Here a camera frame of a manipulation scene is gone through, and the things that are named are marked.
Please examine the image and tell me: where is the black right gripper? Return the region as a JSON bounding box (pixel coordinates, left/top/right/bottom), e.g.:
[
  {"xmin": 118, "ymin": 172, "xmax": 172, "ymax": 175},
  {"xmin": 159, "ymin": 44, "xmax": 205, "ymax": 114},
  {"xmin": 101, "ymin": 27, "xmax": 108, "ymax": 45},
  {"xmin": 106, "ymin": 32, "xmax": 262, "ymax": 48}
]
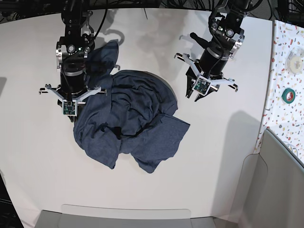
[{"xmin": 57, "ymin": 60, "xmax": 88, "ymax": 123}]

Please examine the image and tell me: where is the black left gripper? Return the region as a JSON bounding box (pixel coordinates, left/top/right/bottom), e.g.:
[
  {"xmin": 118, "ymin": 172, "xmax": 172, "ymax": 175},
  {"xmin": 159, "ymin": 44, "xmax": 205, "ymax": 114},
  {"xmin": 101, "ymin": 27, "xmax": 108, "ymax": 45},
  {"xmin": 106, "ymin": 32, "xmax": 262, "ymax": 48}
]
[{"xmin": 186, "ymin": 47, "xmax": 225, "ymax": 102}]

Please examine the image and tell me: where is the dark blue t-shirt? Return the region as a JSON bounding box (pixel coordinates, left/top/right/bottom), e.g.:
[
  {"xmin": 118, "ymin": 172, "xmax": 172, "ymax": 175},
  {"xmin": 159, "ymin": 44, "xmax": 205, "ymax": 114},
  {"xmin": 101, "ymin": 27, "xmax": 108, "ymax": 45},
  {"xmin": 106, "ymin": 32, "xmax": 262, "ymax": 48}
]
[{"xmin": 73, "ymin": 40, "xmax": 190, "ymax": 173}]

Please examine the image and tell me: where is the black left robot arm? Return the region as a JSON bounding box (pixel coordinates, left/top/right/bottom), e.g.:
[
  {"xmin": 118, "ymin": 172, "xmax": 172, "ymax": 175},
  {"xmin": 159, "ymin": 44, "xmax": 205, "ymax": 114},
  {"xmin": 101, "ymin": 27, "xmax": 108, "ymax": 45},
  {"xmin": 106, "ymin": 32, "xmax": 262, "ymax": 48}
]
[{"xmin": 181, "ymin": 0, "xmax": 254, "ymax": 100}]

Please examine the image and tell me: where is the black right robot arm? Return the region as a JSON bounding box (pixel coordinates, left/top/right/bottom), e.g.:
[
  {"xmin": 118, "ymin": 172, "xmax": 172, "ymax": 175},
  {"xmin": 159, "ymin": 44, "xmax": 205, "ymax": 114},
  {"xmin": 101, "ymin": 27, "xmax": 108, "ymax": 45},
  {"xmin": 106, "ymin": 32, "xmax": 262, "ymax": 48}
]
[{"xmin": 56, "ymin": 0, "xmax": 95, "ymax": 123}]

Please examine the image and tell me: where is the green tape roll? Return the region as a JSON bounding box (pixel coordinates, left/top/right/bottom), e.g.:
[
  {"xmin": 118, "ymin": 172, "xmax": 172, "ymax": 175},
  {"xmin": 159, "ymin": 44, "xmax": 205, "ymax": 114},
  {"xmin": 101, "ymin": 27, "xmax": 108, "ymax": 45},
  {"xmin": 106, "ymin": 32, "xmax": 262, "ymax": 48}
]
[{"xmin": 282, "ymin": 88, "xmax": 296, "ymax": 104}]

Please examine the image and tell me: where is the terrazzo patterned side board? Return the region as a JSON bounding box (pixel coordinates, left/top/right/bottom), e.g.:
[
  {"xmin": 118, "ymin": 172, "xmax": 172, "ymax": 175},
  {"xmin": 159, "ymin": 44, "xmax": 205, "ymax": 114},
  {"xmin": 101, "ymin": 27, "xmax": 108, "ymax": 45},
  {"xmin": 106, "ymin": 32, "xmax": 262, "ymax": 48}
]
[{"xmin": 255, "ymin": 20, "xmax": 304, "ymax": 161}]

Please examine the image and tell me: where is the grey bin front edge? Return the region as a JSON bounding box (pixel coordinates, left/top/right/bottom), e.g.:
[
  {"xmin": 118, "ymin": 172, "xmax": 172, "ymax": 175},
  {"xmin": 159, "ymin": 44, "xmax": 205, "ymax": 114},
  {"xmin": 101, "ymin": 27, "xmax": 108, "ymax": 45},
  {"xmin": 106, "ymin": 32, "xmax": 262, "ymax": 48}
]
[{"xmin": 35, "ymin": 204, "xmax": 215, "ymax": 228}]

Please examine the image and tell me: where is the clear tape spool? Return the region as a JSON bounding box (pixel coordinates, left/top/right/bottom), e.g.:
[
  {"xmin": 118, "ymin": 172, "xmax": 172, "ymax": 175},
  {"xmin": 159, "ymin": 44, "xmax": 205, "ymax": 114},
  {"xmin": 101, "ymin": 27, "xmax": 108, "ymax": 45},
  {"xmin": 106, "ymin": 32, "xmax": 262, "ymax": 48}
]
[{"xmin": 285, "ymin": 47, "xmax": 304, "ymax": 75}]

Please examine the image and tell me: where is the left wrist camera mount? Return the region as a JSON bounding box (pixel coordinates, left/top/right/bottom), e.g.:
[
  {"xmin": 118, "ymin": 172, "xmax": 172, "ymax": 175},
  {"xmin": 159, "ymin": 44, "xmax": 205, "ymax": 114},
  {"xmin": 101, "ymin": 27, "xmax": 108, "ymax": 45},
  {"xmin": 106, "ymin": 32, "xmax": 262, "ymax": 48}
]
[{"xmin": 174, "ymin": 53, "xmax": 238, "ymax": 96}]

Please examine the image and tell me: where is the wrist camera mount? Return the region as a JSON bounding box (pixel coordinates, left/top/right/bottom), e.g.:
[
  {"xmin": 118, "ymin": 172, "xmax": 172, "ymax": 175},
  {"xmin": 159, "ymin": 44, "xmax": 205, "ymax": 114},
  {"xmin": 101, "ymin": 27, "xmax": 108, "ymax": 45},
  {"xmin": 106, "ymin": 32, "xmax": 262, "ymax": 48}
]
[
  {"xmin": 39, "ymin": 84, "xmax": 107, "ymax": 117},
  {"xmin": 174, "ymin": 53, "xmax": 238, "ymax": 96}
]

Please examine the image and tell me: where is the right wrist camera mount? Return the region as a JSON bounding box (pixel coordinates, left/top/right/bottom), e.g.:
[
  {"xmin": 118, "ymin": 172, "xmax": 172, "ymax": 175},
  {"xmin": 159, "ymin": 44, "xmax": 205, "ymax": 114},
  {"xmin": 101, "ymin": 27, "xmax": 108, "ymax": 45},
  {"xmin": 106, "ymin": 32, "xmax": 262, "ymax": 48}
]
[{"xmin": 39, "ymin": 84, "xmax": 107, "ymax": 117}]

